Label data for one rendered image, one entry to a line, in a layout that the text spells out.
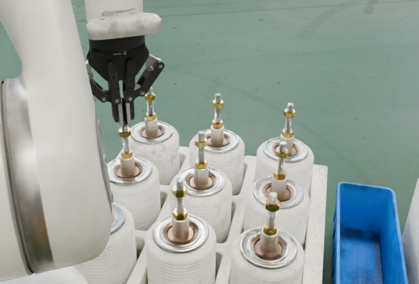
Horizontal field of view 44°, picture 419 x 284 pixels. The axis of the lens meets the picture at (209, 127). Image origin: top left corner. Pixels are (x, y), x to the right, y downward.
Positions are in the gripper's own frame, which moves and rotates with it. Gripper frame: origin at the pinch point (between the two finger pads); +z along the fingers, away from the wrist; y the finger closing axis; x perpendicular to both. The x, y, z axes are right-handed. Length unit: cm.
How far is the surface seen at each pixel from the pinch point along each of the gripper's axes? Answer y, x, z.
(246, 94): -49, -62, 36
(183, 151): -13.0, -12.7, 17.8
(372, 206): -47, 3, 28
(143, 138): -4.5, -8.0, 10.4
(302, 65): -76, -75, 36
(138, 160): -2.2, -2.1, 10.5
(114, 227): 4.7, 12.5, 10.5
